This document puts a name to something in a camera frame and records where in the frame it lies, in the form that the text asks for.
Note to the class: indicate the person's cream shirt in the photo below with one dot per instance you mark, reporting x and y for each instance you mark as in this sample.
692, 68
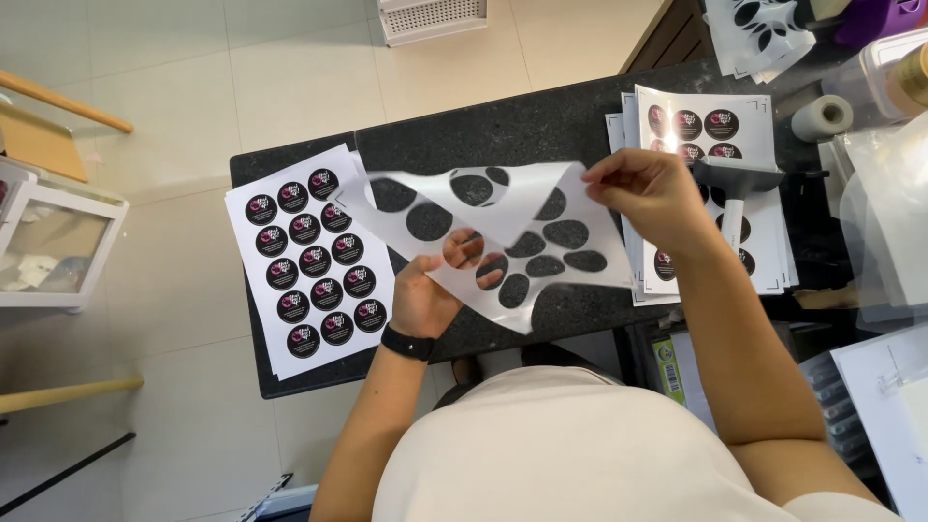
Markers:
573, 449

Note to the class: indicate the white vented plastic basket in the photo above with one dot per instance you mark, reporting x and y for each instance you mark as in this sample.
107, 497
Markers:
431, 18

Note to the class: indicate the glossy stack of round-sticker sheets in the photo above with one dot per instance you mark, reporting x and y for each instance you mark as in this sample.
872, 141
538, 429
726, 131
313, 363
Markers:
754, 116

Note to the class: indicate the white backing sheet with holes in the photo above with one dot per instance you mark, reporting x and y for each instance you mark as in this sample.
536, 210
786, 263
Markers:
507, 199

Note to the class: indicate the stack of clear plastic sheets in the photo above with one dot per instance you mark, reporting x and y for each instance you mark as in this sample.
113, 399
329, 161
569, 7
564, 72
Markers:
888, 210

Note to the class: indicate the clear plastic container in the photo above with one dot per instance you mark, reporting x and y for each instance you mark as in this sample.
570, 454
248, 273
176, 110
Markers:
866, 76

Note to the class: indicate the wooden chair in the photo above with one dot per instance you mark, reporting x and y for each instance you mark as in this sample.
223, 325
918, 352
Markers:
43, 138

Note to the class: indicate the person's left hand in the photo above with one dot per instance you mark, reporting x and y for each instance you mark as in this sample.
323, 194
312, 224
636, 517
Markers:
420, 301

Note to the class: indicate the stack of dark trays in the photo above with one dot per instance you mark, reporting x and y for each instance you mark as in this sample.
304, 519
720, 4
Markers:
837, 413

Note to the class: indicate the white paper box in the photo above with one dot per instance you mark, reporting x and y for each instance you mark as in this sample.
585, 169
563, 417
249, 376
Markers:
888, 420

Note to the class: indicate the person's right hand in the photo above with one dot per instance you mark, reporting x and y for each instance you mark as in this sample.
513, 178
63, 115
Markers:
656, 196

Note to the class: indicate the gold foil roll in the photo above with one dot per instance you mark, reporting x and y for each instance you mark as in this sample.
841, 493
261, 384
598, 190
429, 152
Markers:
912, 80

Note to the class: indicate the black wristband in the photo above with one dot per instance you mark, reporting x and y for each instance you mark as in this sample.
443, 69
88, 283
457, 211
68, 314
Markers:
407, 343

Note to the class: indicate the grey and white squeegee tool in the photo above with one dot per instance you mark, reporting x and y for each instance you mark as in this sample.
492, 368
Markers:
736, 178

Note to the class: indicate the purple plastic container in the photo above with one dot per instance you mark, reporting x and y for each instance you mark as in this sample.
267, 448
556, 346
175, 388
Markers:
881, 18

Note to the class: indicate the white framed glass cabinet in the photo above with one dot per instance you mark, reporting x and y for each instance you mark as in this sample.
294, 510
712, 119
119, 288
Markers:
54, 239

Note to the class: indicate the brown wooden cabinet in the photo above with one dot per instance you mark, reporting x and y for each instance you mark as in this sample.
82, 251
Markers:
671, 36

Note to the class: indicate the wooden stick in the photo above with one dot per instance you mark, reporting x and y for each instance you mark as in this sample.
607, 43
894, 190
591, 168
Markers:
65, 395

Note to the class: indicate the green packet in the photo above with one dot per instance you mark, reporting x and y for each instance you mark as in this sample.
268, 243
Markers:
668, 370

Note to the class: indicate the blue and black box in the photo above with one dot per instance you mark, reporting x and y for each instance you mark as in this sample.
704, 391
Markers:
286, 502

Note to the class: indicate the white tape roll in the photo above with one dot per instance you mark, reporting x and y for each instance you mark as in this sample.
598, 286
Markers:
819, 120

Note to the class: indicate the black thin rod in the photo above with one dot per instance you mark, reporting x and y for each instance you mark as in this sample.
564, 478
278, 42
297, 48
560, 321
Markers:
69, 473

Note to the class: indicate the flat stack of round-sticker sheets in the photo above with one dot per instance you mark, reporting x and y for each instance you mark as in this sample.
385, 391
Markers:
312, 261

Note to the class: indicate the pile of used backing sheets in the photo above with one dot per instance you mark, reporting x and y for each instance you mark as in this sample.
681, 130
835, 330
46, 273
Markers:
761, 36

